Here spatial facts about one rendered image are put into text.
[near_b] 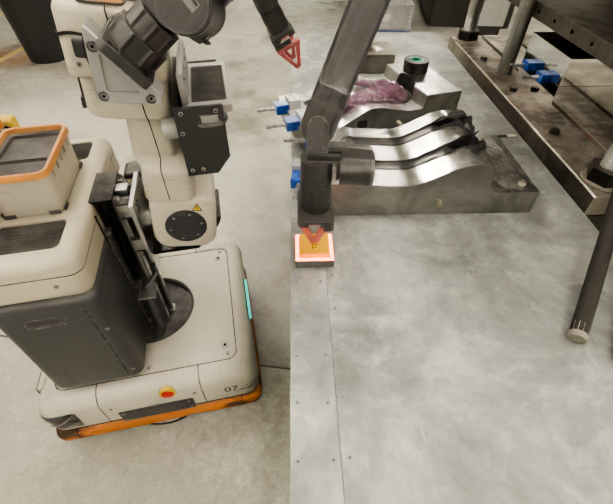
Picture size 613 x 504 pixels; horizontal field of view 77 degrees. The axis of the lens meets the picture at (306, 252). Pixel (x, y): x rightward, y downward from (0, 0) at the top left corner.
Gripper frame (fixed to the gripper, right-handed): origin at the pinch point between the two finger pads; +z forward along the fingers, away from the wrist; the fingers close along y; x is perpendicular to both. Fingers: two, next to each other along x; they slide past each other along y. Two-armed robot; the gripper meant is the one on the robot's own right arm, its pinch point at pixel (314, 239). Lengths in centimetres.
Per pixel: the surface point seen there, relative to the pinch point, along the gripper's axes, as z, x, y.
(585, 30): -20, -82, 68
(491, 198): -0.7, -41.3, 12.7
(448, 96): -6, -42, 55
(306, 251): 0.8, 1.6, -2.6
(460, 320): 3.8, -26.3, -17.7
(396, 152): -4.4, -21.2, 26.5
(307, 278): 4.1, 1.5, -7.0
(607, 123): 5, -98, 59
